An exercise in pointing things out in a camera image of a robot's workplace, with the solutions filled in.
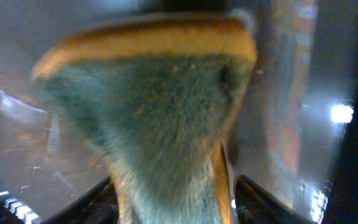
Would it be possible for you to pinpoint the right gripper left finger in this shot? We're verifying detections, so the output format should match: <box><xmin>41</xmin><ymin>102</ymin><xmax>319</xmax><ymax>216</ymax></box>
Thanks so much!
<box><xmin>42</xmin><ymin>177</ymin><xmax>119</xmax><ymax>224</ymax></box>

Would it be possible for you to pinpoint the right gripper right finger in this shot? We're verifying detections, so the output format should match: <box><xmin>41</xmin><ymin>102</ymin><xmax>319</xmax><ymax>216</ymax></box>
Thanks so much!
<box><xmin>235</xmin><ymin>175</ymin><xmax>311</xmax><ymax>224</ymax></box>

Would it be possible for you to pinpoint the green yellow scrub sponge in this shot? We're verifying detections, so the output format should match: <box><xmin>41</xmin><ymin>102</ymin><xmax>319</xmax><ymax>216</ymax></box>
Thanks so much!
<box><xmin>31</xmin><ymin>16</ymin><xmax>257</xmax><ymax>223</ymax></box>

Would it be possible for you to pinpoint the black rectangular tray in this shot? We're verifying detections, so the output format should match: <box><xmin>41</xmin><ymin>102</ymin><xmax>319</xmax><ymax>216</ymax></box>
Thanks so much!
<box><xmin>0</xmin><ymin>0</ymin><xmax>358</xmax><ymax>223</ymax></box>

